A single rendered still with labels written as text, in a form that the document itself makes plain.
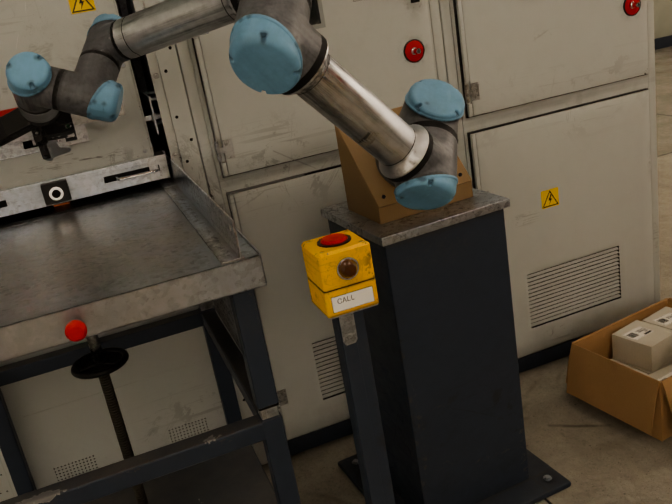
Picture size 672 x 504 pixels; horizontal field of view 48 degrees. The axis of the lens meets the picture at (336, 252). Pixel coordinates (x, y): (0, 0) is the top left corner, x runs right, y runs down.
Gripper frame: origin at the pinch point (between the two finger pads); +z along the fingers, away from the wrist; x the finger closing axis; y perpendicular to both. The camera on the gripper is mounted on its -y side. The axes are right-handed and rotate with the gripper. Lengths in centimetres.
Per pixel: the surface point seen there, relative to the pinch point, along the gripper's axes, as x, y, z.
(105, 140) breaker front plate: 4.4, 13.4, 14.5
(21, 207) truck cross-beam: -5.6, -9.2, 19.0
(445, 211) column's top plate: -41, 76, -17
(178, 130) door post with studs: 1.5, 30.4, 11.1
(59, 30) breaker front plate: 27.3, 10.0, 1.4
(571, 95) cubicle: -11, 144, 18
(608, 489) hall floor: -113, 103, 8
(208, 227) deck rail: -32.1, 25.8, -21.8
